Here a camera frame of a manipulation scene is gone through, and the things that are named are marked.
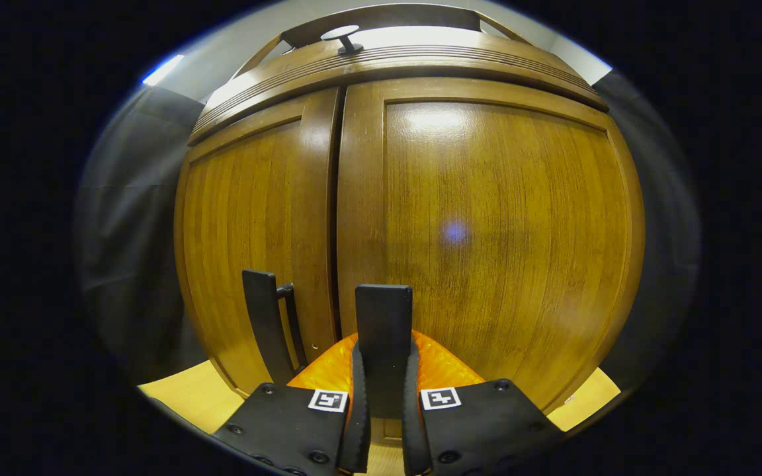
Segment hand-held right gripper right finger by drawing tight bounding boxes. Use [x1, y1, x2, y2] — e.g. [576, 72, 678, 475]
[402, 331, 564, 476]

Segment small ceiling light panel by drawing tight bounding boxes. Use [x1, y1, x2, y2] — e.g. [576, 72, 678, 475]
[143, 54, 185, 87]

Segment black round drawer knob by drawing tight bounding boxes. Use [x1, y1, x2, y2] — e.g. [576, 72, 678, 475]
[320, 25, 364, 56]

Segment wooden double-door shoe cabinet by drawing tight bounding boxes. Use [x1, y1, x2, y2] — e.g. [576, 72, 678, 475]
[174, 3, 646, 444]

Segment black door handle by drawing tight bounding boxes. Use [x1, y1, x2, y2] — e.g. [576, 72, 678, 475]
[355, 284, 413, 420]
[242, 270, 308, 385]

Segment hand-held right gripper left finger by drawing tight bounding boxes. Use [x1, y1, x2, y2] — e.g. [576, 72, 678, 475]
[214, 337, 372, 476]

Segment wooden cabinet door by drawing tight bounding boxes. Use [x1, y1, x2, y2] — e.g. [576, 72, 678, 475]
[337, 77, 646, 414]
[174, 87, 344, 397]

